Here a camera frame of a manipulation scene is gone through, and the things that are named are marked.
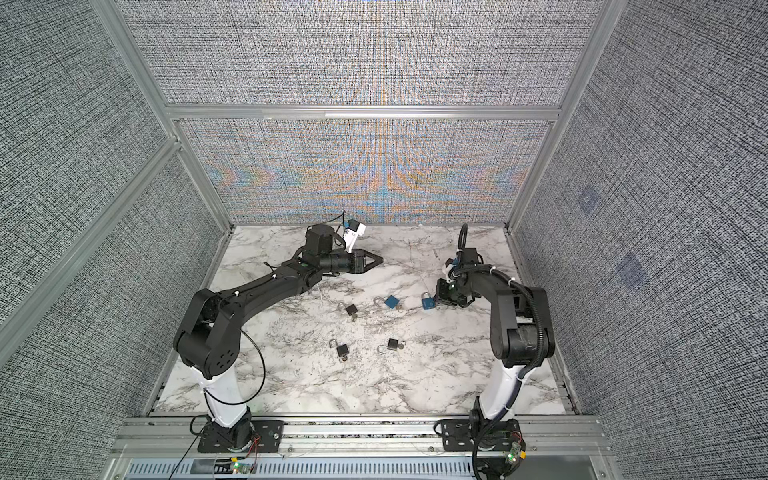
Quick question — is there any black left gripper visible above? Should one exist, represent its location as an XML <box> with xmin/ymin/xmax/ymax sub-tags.
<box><xmin>320</xmin><ymin>250</ymin><xmax>383</xmax><ymax>276</ymax></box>

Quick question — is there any blue padlock with key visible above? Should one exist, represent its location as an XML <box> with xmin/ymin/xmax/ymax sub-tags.
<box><xmin>421</xmin><ymin>292</ymin><xmax>437</xmax><ymax>310</ymax></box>

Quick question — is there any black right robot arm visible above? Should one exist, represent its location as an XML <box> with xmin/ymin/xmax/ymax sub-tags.
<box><xmin>434</xmin><ymin>246</ymin><xmax>555</xmax><ymax>444</ymax></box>

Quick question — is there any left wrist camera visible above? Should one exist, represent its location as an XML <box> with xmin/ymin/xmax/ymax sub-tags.
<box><xmin>342</xmin><ymin>219</ymin><xmax>366</xmax><ymax>253</ymax></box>

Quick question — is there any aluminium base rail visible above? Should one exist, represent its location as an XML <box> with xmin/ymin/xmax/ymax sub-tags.
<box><xmin>109</xmin><ymin>414</ymin><xmax>615</xmax><ymax>458</ymax></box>

